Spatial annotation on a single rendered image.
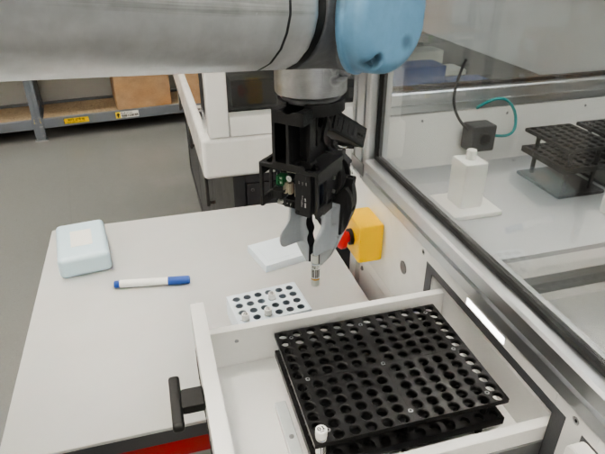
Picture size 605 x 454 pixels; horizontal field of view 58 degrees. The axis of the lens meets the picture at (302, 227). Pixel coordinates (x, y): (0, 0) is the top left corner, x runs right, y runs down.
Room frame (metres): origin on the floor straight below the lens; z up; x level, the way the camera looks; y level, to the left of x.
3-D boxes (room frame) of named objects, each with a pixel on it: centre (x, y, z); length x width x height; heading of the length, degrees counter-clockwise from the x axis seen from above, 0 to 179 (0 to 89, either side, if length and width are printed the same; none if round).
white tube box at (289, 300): (0.73, 0.06, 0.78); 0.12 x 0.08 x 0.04; 111
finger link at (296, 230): (0.56, 0.01, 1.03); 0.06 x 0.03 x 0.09; 151
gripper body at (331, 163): (0.55, -0.01, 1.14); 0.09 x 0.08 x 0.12; 151
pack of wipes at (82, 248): (0.94, 0.44, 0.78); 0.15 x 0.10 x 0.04; 23
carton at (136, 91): (4.16, 1.25, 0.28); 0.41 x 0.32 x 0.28; 112
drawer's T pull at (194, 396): (0.42, 0.12, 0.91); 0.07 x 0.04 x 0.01; 16
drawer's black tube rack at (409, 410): (0.48, -0.10, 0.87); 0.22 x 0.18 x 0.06; 106
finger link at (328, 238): (0.55, -0.02, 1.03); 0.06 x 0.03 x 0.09; 151
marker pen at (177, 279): (0.83, 0.28, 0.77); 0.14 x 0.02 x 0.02; 97
